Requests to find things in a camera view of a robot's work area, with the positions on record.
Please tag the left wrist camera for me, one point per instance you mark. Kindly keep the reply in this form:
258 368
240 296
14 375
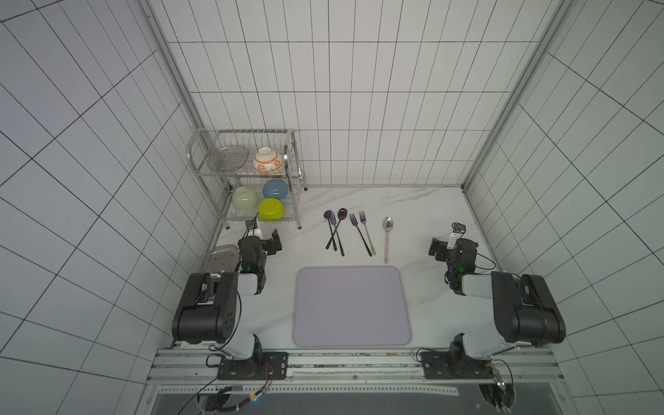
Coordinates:
253 229

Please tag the pale green bowl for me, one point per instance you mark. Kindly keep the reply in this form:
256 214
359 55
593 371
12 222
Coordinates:
245 198

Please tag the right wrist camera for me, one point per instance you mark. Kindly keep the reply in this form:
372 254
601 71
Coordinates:
457 232

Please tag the grey glass plate on table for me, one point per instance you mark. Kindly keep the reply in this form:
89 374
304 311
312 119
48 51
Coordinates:
221 259

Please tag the silver spoon pink handle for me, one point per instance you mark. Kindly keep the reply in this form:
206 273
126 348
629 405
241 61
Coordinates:
388 226

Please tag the lilac rectangular placemat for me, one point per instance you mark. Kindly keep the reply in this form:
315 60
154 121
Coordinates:
350 307

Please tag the dark purple fork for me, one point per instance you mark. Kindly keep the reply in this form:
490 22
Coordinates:
355 223

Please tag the rainbow fork green handle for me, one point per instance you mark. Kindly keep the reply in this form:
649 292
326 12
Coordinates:
363 220

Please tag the blue bowl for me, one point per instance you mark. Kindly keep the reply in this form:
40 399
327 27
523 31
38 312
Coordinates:
276 189

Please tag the clear glass plate in rack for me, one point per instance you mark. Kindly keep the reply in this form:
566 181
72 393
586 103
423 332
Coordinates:
227 158

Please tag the lime green bowl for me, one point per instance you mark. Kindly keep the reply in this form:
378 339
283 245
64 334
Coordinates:
271 209

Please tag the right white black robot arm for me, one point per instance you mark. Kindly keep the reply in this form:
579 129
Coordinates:
524 312

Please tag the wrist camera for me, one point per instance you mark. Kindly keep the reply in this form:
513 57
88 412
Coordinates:
253 229
457 232

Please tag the aluminium mounting rail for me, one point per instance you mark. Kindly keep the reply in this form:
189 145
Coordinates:
184 371

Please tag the blue fork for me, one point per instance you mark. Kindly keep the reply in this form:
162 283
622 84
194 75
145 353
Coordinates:
340 246

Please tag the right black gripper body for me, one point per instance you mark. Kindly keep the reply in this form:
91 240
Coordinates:
439 249

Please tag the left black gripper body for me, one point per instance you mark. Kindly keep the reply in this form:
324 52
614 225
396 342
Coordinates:
269 248

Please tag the white orange patterned bowl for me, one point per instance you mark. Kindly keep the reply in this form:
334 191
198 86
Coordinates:
267 161

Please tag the steel two-tier dish rack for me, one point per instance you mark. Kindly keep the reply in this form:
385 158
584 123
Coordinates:
219 186

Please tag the dark purple spoon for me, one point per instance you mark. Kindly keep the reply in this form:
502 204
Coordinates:
330 217

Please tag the purple magenta spoon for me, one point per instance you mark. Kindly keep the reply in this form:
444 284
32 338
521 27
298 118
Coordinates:
342 214

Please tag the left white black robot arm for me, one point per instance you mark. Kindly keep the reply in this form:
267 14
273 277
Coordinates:
211 308

